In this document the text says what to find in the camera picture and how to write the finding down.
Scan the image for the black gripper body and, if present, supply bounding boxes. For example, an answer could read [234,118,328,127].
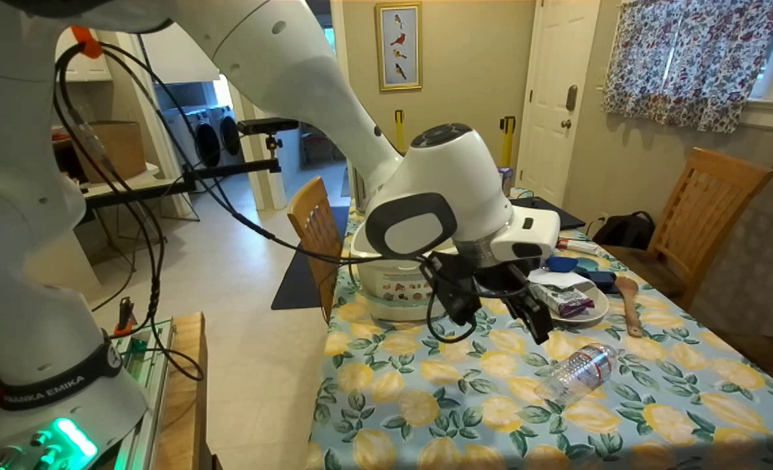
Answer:
[476,259,539,302]

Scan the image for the black tripod bars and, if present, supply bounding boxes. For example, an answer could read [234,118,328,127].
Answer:
[181,115,303,182]

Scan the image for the wooden lattice back chair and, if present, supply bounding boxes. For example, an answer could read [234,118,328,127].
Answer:
[606,144,773,308]
[284,174,348,326]

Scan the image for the brass door lock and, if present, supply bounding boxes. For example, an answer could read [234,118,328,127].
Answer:
[563,82,583,133]

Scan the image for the black pouch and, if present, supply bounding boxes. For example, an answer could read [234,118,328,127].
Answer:
[591,208,658,252]

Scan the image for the floral cafe curtain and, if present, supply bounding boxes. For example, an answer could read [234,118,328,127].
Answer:
[606,0,773,135]

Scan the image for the framed bird picture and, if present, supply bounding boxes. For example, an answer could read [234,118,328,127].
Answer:
[371,0,427,94]

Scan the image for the cardboard box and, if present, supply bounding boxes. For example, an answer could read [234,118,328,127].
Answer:
[74,118,153,182]

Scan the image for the clear plastic water bottle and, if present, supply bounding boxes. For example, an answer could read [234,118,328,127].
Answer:
[542,340,620,403]

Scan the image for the lemon print tablecloth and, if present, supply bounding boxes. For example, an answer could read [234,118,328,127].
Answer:
[303,191,773,470]

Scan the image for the white door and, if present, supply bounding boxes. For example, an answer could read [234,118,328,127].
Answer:
[514,0,623,208]

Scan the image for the red handled tool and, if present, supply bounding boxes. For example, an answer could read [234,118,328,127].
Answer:
[112,295,142,340]

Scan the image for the dark blue object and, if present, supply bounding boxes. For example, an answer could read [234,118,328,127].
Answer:
[544,252,620,295]

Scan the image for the orange cable clip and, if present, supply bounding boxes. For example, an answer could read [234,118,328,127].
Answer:
[69,24,107,59]

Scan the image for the white plate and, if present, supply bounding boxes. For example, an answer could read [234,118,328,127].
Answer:
[529,266,615,328]

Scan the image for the wooden workbench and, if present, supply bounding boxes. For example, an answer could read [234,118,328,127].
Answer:
[146,309,214,470]

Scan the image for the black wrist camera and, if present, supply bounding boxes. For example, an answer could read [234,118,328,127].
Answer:
[418,251,486,332]

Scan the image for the wooden spoon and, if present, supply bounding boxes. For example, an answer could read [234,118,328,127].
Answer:
[615,273,650,342]

